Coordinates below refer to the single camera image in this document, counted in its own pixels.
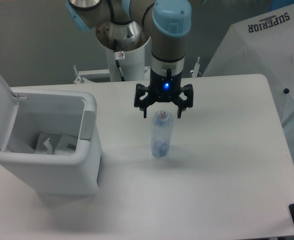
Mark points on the clear plastic water bottle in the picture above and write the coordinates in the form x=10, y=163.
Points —
x=161, y=131

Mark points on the white Superior umbrella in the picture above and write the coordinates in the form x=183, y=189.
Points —
x=261, y=45

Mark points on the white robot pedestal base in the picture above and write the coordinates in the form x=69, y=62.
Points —
x=122, y=66

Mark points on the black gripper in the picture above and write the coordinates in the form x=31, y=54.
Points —
x=164, y=90

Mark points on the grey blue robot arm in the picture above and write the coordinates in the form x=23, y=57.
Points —
x=167, y=23

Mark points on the white plastic wrapper trash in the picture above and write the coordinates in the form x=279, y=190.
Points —
x=52, y=144

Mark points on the white open trash can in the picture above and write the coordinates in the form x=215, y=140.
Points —
x=25, y=113

